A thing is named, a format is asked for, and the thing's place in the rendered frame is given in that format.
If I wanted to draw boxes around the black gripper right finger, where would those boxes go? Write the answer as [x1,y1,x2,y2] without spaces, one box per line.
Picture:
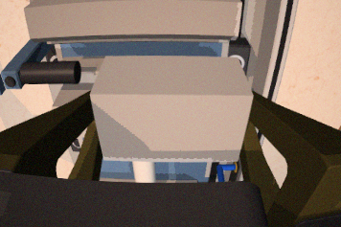
[239,90,341,227]

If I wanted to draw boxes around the grey metal block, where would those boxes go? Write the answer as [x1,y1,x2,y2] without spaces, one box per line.
[90,56,254,162]

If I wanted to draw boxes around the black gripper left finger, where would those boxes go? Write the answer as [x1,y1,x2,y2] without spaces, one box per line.
[0,90,102,181]

